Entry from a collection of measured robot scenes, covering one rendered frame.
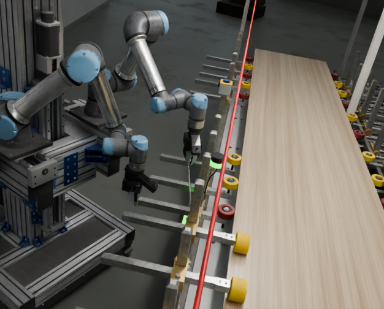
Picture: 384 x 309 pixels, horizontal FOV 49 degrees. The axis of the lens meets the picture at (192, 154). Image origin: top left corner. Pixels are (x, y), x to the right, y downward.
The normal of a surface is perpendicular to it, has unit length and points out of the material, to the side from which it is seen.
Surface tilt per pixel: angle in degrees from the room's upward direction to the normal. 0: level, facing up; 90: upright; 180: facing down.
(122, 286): 0
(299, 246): 0
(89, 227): 0
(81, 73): 85
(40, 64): 90
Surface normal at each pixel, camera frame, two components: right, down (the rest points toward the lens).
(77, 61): 0.20, 0.44
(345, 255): 0.14, -0.86
